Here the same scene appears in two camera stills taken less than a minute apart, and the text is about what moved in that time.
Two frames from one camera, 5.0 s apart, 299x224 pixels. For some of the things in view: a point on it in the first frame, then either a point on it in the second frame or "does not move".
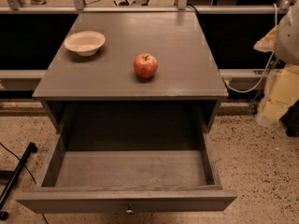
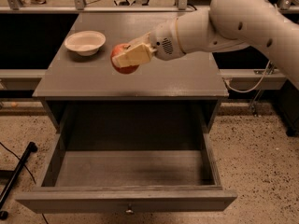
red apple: x=145 y=65 to x=118 y=49
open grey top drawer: x=128 y=182 does not move
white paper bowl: x=85 y=43 does not move
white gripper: x=288 y=37 to x=163 y=40
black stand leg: x=31 y=147 does not move
